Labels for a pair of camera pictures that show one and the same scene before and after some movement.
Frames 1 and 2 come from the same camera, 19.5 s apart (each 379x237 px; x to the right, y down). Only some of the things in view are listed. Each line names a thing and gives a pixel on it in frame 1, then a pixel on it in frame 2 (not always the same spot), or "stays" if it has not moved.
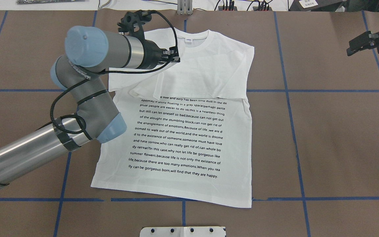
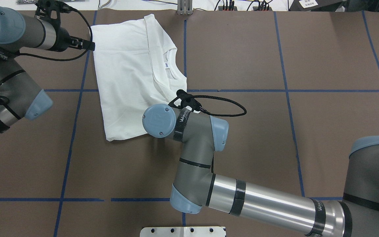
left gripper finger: x=173 y=51 to x=76 y=41
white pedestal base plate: x=182 y=231 stays
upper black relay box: x=220 y=8 stays
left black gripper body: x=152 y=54 to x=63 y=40
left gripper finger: x=175 y=59 to x=91 y=47
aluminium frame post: x=185 y=7 stays
